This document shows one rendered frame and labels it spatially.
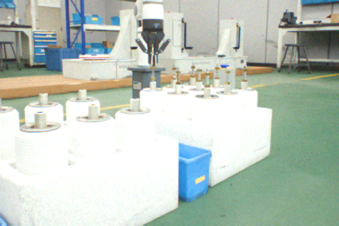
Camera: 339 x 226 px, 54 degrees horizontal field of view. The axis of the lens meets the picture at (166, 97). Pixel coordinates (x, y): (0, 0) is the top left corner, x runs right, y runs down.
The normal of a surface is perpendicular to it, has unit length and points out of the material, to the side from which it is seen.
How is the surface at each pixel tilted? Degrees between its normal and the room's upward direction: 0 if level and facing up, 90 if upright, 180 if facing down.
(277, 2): 90
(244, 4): 90
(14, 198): 90
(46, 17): 90
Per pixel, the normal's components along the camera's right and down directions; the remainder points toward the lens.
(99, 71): 0.69, 0.11
